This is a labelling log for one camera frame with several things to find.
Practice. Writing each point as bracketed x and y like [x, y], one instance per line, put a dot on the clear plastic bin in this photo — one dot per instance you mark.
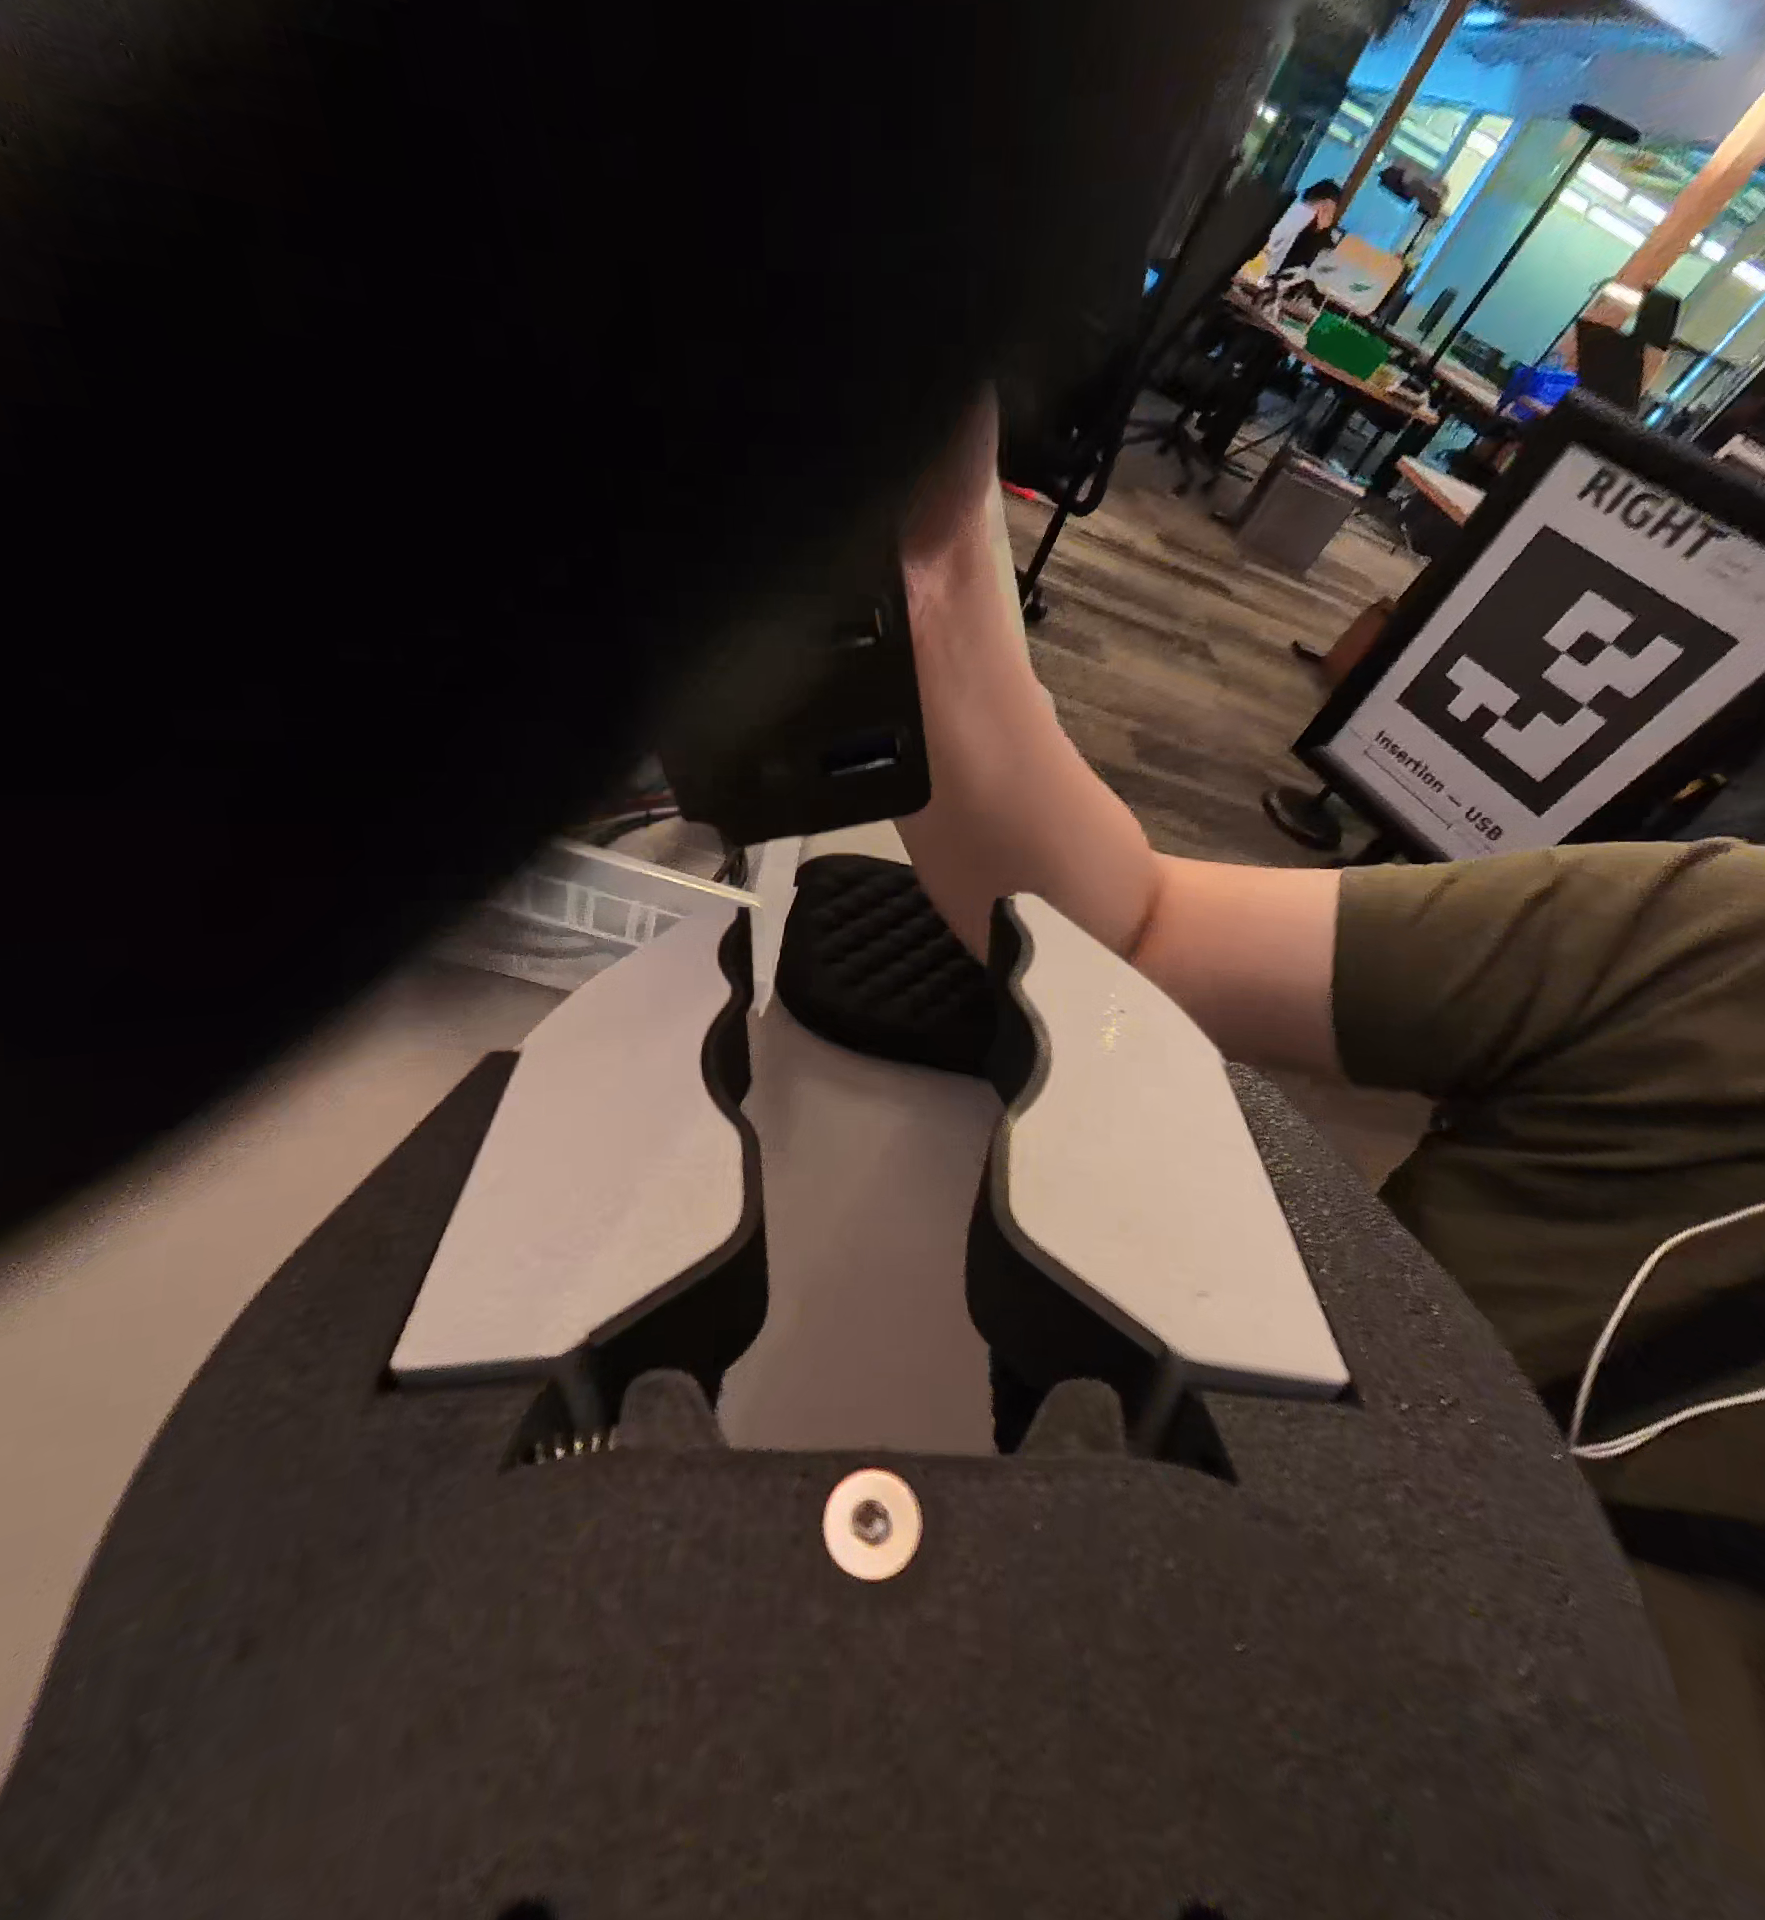
[569, 902]

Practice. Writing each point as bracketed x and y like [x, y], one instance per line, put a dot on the black framed sign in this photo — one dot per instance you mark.
[1572, 662]

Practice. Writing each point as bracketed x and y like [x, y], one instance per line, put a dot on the person's right forearm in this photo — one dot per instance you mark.
[1124, 870]

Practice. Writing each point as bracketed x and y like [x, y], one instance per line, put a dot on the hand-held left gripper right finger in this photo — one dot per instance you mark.
[1168, 1200]

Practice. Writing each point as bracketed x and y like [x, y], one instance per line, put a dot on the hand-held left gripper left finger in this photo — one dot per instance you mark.
[582, 1200]

